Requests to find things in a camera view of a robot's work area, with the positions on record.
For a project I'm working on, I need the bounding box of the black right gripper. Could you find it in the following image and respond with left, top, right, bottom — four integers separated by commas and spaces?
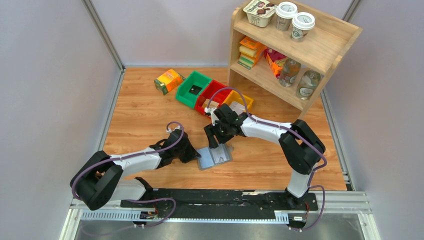
204, 120, 234, 149

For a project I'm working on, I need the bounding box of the white vip card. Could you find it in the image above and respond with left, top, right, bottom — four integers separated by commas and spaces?
210, 145, 232, 166
229, 101, 246, 115

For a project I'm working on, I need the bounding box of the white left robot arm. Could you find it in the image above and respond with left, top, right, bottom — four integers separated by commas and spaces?
69, 129, 201, 211

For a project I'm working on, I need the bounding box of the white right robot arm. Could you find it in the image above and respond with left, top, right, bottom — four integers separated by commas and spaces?
204, 104, 326, 210

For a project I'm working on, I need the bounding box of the gold credit card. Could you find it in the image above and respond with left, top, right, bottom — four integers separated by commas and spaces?
200, 98, 220, 112

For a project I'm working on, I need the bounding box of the white VIP card in bin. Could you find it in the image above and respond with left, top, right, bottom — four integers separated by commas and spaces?
229, 101, 246, 115

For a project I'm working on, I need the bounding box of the black credit card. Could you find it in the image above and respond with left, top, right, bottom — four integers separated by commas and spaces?
188, 84, 203, 96

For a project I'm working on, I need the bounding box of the yellow plastic bin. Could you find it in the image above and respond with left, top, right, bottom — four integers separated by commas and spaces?
223, 90, 254, 111

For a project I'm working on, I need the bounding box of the red plastic bin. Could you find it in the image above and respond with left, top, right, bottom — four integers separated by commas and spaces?
194, 80, 231, 115

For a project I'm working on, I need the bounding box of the green plastic bin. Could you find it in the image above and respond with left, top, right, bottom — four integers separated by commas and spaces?
175, 71, 212, 109

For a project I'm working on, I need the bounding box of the orange green sponge box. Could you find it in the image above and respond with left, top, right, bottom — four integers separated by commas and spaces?
154, 68, 186, 95

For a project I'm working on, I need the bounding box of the stacked sponge pack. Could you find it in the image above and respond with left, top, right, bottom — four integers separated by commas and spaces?
237, 36, 267, 70

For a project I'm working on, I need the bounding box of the wooden shelf unit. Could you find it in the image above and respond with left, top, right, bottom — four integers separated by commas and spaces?
227, 0, 364, 122

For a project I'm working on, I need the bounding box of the red orange snack bag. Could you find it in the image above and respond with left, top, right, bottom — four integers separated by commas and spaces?
263, 47, 288, 79

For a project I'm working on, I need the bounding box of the left clear glass bottle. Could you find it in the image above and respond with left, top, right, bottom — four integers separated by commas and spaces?
279, 58, 302, 87

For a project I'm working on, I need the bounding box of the clear glass bottle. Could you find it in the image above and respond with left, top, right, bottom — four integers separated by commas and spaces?
279, 58, 302, 87
296, 69, 322, 100

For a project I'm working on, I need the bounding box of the right clear glass bottle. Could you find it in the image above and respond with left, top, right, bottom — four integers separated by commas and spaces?
296, 69, 322, 100

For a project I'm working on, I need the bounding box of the left white lidded cup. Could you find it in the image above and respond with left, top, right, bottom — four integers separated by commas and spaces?
275, 1, 298, 32

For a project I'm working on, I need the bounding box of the white lidded cup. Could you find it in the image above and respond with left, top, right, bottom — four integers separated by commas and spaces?
275, 1, 298, 32
290, 12, 316, 42

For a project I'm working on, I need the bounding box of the right white lidded cup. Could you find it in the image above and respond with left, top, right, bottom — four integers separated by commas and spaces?
290, 12, 316, 42

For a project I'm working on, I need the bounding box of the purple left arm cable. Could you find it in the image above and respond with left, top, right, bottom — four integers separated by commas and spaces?
71, 121, 185, 229

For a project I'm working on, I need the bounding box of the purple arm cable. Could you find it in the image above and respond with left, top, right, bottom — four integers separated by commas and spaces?
71, 121, 185, 229
205, 87, 328, 232

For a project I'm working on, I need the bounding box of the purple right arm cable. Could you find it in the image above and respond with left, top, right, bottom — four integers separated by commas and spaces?
205, 87, 328, 232

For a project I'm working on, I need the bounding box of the aluminium rail frame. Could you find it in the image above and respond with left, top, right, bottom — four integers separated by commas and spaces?
59, 188, 381, 240

